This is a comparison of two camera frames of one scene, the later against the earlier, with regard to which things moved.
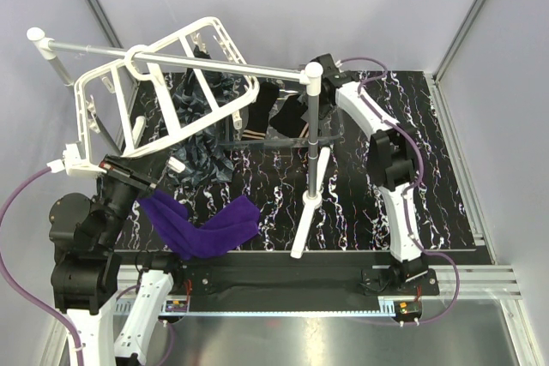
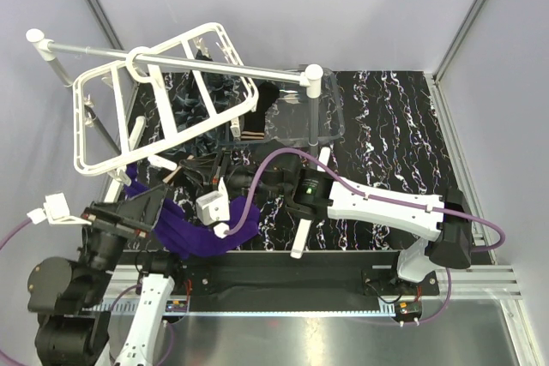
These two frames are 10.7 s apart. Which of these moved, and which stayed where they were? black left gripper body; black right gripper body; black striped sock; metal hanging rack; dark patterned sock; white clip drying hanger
Moved: black left gripper body; black right gripper body; dark patterned sock
Stayed: metal hanging rack; white clip drying hanger; black striped sock
